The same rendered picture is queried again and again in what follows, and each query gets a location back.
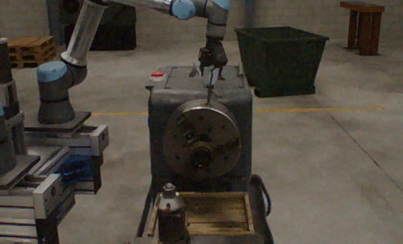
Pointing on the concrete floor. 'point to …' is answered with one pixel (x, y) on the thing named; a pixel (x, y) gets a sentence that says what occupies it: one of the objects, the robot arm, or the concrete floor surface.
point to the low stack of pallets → (31, 50)
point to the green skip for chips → (280, 59)
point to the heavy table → (364, 27)
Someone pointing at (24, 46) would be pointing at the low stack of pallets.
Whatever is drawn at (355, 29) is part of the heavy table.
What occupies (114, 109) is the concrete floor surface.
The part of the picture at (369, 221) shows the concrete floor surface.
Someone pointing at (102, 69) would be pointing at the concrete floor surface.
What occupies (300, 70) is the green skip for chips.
